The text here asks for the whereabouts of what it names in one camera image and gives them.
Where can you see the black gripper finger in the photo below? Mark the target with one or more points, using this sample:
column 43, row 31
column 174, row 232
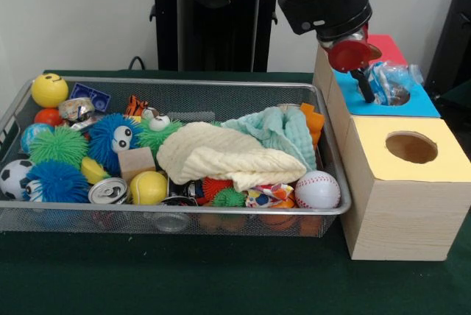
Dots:
column 365, row 88

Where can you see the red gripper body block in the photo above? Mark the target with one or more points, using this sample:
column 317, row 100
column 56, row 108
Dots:
column 347, row 57

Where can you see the crushed clear plastic bottle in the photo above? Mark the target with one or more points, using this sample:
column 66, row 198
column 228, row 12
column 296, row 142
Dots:
column 390, row 83

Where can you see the mint waffle cloth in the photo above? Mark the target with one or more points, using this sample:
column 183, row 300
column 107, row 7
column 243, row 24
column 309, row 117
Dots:
column 287, row 131

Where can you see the cream waffle cloth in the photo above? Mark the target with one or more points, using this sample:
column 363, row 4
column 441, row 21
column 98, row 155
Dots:
column 228, row 153

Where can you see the blue spiky googly-eyed ball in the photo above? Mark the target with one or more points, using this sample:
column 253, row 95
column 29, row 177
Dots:
column 59, row 182
column 103, row 138

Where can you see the crushed printed soda can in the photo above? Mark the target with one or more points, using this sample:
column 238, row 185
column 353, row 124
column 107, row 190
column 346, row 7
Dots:
column 77, row 109

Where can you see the wooden three-hole box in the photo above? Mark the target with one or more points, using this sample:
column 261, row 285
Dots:
column 404, row 215

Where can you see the shallow clear mesh bin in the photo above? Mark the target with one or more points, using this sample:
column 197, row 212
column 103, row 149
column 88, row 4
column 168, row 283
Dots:
column 147, row 223

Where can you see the dark green tablecloth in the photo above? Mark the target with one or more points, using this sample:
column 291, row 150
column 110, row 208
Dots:
column 460, row 96
column 221, row 282

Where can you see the black floor stand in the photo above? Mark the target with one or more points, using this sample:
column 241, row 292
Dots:
column 456, row 35

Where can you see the white baseball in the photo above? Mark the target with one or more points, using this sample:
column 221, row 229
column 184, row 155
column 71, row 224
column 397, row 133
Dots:
column 317, row 190

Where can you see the yellow tennis ball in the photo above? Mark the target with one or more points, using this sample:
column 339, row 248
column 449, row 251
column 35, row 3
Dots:
column 148, row 188

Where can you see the silver-top soda can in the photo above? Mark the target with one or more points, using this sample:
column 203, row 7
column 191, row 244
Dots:
column 108, row 191

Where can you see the black-and-white soccer ball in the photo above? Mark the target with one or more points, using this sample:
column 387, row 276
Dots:
column 9, row 179

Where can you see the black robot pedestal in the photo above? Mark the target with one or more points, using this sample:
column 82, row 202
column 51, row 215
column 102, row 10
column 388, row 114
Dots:
column 213, row 35

